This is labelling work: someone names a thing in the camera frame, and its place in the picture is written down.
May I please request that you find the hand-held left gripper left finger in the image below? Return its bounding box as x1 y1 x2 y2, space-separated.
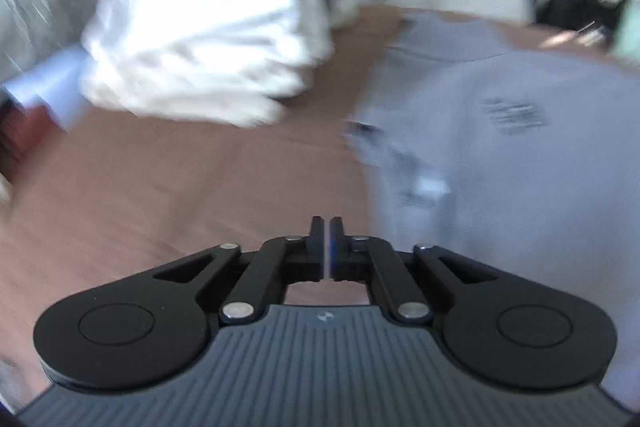
152 216 327 326

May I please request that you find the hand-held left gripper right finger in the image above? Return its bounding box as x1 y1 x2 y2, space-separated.
327 216 501 326

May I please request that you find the grey t-shirt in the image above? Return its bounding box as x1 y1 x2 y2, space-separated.
342 11 640 360

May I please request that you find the pile of white clothes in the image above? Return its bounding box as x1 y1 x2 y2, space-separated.
79 0 362 128

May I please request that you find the light blue folded cloth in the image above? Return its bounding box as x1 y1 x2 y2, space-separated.
0 46 97 134

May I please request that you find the black bag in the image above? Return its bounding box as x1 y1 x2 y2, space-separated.
534 0 632 44

